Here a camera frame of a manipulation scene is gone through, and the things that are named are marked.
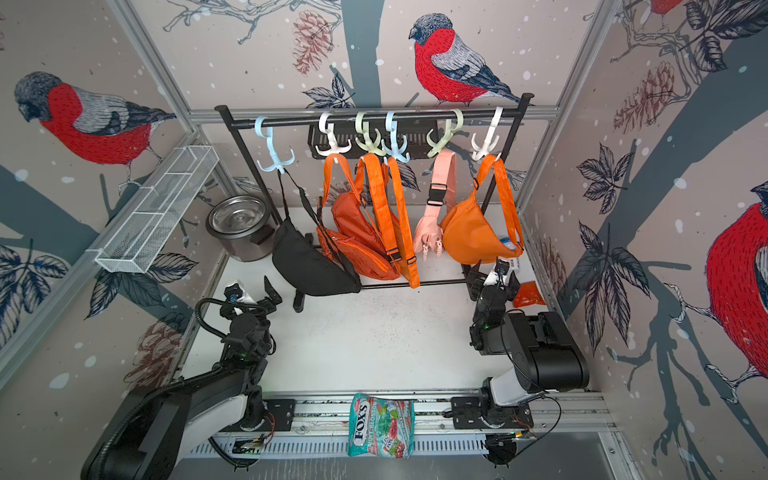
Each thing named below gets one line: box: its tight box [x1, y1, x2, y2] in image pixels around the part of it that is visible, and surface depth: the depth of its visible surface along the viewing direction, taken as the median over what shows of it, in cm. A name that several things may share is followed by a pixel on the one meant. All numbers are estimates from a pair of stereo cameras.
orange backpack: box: [372, 154, 421, 289], surface depth 81 cm
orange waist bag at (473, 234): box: [441, 154, 524, 265], surface depth 88 cm
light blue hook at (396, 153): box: [381, 111, 410, 163], surface depth 70 cm
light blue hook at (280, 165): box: [255, 116, 296, 175], surface depth 65 cm
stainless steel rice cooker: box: [206, 194, 276, 262], surface depth 100 cm
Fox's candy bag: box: [348, 394, 416, 459], surface depth 71 cm
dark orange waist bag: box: [322, 154, 388, 255], surface depth 86 cm
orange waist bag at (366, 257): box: [337, 234, 400, 280], surface depth 90 cm
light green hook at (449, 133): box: [426, 108, 463, 158], surface depth 69 cm
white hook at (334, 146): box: [315, 112, 352, 156], surface depth 70 cm
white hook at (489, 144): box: [471, 106, 503, 160], surface depth 69 cm
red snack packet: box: [513, 281, 546, 308], surface depth 94 cm
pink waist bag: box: [414, 149, 457, 262], surface depth 77 cm
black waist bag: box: [272, 170, 362, 296], surface depth 89 cm
